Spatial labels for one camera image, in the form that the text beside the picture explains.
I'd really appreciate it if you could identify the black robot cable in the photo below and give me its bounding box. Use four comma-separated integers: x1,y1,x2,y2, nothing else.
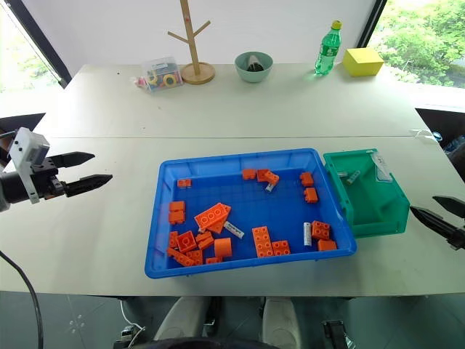
0,250,44,349

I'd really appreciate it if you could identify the yellow box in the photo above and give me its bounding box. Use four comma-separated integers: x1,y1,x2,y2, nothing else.
342,47,385,78

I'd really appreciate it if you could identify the light grey rounded leg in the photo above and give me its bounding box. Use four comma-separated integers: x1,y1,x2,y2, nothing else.
261,297,303,349
155,296,209,343

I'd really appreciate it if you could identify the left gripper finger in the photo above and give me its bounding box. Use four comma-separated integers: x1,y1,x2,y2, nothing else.
65,174,114,198
54,151,97,169

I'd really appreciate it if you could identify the clear box of colourful toys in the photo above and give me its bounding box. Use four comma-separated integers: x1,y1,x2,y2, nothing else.
142,55,185,94

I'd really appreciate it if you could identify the pale green bowl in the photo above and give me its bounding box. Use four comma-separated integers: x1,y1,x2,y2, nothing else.
234,51,274,84

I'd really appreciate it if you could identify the thin white cable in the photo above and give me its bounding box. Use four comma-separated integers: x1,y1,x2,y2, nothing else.
118,297,147,337

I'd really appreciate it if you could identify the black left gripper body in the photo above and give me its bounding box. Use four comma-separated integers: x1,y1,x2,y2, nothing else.
31,156,69,201

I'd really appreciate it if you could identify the orange square toy brick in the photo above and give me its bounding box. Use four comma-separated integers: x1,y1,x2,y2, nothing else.
176,230,199,254

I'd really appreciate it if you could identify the green plastic soda bottle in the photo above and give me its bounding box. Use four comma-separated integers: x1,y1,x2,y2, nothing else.
314,20,344,77

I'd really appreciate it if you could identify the green plastic bin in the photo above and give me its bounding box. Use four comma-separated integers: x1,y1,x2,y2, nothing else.
322,148,411,239

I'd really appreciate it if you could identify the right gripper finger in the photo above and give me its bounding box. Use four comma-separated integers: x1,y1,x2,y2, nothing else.
409,205,460,240
432,195,465,220

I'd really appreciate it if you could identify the black clamp under table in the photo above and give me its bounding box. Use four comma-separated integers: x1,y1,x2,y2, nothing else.
320,319,350,349

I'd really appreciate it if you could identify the long orange toy brick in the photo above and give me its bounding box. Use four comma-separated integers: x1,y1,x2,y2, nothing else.
166,247,195,268

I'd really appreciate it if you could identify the white cord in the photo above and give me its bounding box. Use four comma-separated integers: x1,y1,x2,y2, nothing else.
409,128,442,143

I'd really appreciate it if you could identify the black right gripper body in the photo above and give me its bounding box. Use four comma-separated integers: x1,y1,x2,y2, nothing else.
449,228,465,252

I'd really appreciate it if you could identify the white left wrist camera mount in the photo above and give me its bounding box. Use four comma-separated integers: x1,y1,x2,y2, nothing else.
8,127,51,204

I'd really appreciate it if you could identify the blue plastic tray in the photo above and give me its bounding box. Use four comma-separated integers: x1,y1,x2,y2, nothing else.
144,147,358,280

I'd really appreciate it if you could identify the wooden tree stand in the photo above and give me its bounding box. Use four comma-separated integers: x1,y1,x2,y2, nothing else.
167,0,217,86

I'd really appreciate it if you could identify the black window frame bar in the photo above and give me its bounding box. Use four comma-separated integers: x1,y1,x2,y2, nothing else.
6,0,73,89
357,0,388,49

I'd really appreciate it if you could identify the black object in bowl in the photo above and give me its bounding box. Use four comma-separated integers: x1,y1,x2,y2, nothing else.
246,54,267,72

